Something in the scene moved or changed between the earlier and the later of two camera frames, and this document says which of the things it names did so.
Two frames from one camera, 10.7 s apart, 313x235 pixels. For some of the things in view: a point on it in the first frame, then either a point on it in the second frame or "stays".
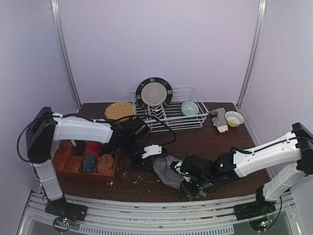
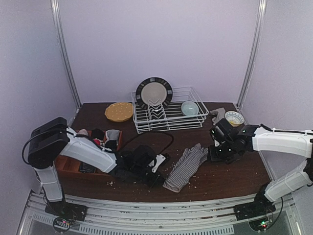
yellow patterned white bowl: x=234 y=118 stays
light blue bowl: x=190 y=107 stays
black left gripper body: x=141 y=161 -> x=151 y=178
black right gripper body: x=190 y=187 -> x=215 y=156
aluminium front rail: x=202 y=217 stays
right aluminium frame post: x=261 y=13 stays
